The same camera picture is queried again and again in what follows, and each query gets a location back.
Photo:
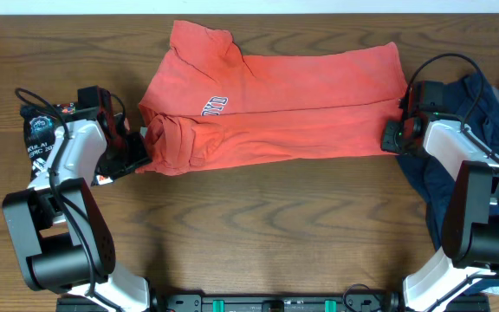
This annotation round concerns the folded black printed shirt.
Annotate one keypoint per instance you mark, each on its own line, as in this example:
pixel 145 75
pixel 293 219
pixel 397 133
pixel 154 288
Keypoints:
pixel 41 138

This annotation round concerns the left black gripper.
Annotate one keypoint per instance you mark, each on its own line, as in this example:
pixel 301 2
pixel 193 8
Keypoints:
pixel 141 157

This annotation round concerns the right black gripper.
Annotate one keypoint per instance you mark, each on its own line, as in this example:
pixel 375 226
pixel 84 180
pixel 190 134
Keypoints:
pixel 390 127

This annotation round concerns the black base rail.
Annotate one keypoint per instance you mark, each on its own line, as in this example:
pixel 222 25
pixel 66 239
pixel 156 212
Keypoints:
pixel 356 298

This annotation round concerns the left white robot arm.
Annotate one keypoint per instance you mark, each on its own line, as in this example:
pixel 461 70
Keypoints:
pixel 62 242

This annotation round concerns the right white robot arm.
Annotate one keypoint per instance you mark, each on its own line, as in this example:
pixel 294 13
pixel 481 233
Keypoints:
pixel 469 251

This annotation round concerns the navy blue garment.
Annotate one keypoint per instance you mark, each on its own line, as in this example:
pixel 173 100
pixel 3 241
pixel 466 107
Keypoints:
pixel 472 101

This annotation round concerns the orange soccer t-shirt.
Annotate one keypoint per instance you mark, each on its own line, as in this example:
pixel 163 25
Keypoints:
pixel 211 107

